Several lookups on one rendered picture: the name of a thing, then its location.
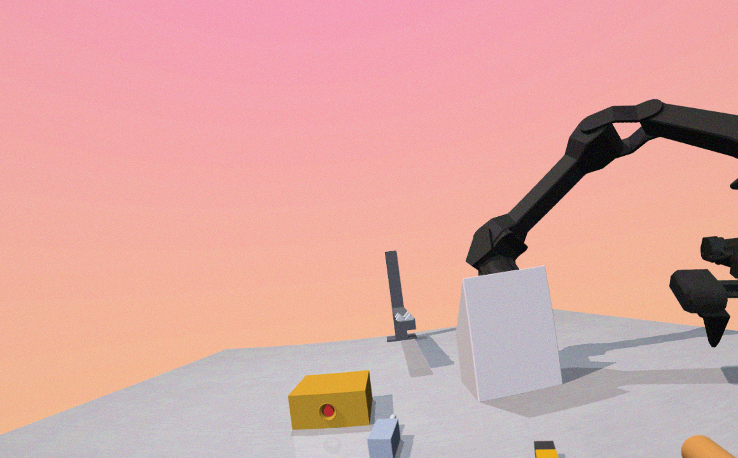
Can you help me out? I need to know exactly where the yellow square bar with black tip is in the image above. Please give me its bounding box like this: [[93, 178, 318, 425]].
[[534, 441, 558, 458]]

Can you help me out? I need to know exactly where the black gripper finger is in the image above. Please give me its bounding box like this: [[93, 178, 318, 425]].
[[697, 309, 730, 347]]

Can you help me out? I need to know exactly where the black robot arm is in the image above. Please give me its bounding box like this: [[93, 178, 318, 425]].
[[466, 99, 738, 279]]

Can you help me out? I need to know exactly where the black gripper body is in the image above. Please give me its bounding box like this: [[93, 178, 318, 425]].
[[669, 269, 738, 314]]

